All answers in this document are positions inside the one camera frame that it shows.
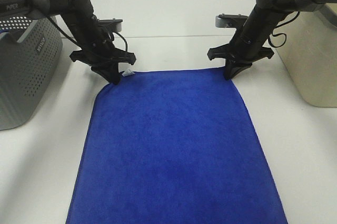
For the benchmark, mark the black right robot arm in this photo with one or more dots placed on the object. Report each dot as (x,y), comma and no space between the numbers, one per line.
(253,31)

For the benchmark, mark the grey perforated plastic basket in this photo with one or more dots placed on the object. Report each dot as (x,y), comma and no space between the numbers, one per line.
(30,50)

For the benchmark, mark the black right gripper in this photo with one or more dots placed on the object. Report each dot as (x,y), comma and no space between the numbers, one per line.
(239,57)

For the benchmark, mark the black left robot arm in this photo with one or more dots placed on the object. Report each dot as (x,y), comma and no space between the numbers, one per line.
(93,36)

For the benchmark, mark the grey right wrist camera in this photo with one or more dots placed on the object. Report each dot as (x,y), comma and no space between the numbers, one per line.
(230,21)

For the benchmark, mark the beige plastic bin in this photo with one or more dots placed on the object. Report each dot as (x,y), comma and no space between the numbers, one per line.
(307,48)

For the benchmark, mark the white towel label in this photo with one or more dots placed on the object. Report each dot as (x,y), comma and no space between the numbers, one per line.
(127,73)

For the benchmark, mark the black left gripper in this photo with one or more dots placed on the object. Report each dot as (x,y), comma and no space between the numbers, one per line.
(104,61)

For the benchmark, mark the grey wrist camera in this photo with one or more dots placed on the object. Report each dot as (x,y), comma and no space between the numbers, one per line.
(111,25)
(230,21)

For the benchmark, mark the blue microfibre towel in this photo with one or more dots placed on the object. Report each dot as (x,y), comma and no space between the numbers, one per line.
(173,147)

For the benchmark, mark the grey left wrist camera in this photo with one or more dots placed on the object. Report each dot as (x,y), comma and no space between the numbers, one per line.
(111,25)

